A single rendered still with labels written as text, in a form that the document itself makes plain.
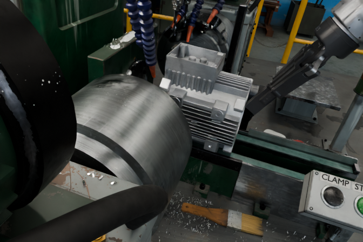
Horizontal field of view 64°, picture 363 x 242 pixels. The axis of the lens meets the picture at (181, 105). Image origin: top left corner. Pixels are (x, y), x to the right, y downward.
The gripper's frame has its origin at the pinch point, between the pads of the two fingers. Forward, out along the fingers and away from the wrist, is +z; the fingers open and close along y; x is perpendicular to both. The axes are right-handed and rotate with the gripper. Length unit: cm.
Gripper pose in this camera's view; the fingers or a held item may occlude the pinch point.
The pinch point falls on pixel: (261, 99)
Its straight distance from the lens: 65.0
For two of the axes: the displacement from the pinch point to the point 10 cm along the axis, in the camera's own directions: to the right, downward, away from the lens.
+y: -3.1, 4.7, -8.3
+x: 7.5, 6.5, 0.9
